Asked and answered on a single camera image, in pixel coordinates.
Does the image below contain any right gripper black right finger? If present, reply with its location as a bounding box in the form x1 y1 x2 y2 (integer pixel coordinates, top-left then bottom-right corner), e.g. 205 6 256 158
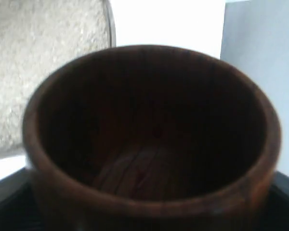
262 171 289 231

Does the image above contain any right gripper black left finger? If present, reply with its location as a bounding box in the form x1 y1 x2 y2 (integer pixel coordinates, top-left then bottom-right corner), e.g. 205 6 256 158
0 169 45 231

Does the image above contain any brown wooden cup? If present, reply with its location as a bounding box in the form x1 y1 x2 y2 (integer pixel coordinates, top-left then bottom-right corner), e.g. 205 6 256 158
22 45 281 231

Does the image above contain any steel rice basin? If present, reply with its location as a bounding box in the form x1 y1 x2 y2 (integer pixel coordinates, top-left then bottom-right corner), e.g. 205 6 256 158
0 0 112 158

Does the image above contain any white backdrop curtain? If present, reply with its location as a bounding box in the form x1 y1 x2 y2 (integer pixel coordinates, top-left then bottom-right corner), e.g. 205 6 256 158
221 0 289 176

